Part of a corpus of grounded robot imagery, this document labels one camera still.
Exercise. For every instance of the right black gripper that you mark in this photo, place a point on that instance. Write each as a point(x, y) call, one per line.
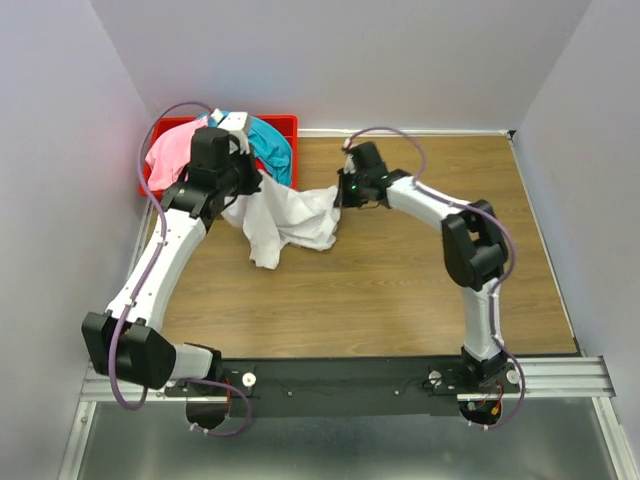
point(343, 190)

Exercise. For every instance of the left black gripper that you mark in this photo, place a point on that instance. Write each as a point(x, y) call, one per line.
point(251, 176)

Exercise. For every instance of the white t shirt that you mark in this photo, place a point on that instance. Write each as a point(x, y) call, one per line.
point(278, 216)

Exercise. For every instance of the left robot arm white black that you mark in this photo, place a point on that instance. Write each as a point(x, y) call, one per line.
point(125, 342)

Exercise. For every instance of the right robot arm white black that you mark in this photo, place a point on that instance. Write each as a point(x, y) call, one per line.
point(475, 247)

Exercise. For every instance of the teal t shirt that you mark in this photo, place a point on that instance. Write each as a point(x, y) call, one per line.
point(231, 150)

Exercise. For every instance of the red plastic bin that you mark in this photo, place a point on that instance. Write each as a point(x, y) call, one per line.
point(273, 137)

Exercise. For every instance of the pink t shirt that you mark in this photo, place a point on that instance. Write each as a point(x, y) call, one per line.
point(169, 154)

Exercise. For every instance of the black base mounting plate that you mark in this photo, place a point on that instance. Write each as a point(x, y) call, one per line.
point(443, 385)

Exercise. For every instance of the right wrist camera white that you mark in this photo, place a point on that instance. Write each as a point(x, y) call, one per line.
point(349, 166)

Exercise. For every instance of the aluminium frame rail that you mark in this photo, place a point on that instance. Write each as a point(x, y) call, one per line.
point(559, 426)

